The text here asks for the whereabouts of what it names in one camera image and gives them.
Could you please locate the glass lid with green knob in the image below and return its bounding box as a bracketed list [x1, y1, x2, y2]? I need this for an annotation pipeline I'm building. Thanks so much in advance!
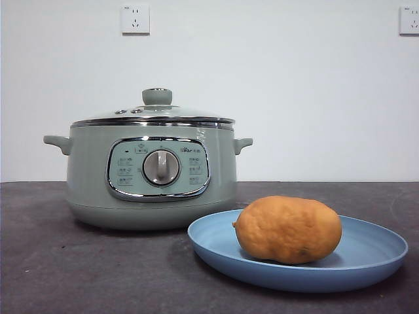
[71, 87, 235, 128]

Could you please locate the brown potato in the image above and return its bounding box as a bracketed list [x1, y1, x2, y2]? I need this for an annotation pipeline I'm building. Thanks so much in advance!
[232, 195, 343, 265]

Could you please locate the blue round plate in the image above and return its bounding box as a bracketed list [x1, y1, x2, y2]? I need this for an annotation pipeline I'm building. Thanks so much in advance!
[187, 208, 409, 293]

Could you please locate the pale green electric steamer pot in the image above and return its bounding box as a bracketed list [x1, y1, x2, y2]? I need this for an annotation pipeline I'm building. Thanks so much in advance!
[43, 121, 253, 231]

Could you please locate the white wall socket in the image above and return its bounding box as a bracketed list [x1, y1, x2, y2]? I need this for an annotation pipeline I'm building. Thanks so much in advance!
[121, 4, 151, 35]
[399, 5, 419, 36]

